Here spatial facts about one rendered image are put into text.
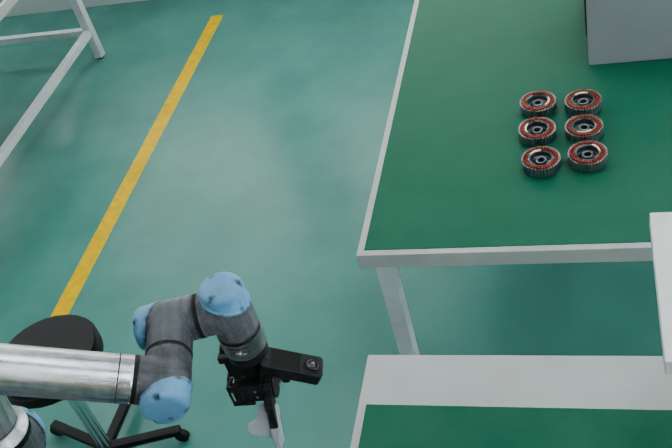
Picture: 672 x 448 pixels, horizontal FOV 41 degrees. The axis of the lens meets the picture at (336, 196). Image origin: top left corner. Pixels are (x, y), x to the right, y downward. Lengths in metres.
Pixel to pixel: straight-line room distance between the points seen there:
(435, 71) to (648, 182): 0.92
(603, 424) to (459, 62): 1.54
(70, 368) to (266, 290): 2.27
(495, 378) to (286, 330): 1.41
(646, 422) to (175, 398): 1.11
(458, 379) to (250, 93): 2.87
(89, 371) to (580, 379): 1.19
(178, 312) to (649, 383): 1.13
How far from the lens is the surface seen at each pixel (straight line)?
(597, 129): 2.78
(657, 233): 1.84
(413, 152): 2.85
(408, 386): 2.22
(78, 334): 2.97
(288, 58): 4.99
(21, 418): 1.78
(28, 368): 1.41
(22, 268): 4.30
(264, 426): 1.65
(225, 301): 1.45
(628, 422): 2.11
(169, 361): 1.43
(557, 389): 2.17
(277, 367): 1.58
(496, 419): 2.13
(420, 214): 2.62
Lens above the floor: 2.48
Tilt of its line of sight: 39 degrees down
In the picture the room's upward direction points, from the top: 16 degrees counter-clockwise
